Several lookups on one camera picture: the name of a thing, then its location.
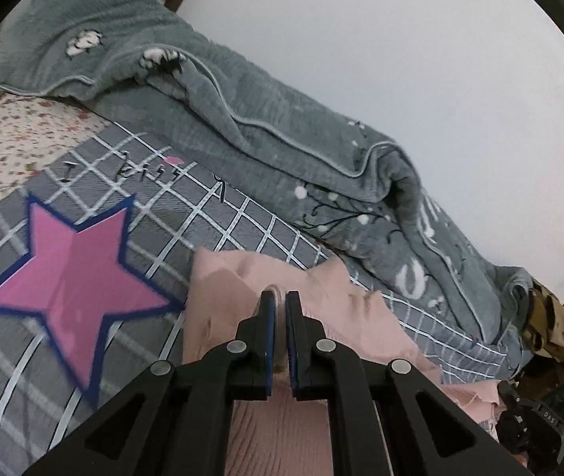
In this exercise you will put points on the grey checked star bedsheet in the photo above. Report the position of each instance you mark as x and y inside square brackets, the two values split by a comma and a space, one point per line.
[119, 255]

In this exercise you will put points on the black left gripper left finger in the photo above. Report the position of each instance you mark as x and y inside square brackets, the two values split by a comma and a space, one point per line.
[173, 420]

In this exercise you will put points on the olive brown garment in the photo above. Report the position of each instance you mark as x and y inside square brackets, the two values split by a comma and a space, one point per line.
[543, 330]

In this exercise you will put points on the floral white bedsheet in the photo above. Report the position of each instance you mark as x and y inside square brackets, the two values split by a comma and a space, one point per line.
[35, 131]

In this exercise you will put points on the grey-green floral blanket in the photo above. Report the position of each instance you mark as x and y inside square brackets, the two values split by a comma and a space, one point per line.
[354, 189]

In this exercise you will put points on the pink knitted sweater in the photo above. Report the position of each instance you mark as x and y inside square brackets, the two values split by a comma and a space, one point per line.
[281, 435]

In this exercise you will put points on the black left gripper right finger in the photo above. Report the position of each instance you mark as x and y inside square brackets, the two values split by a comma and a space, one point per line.
[385, 419]

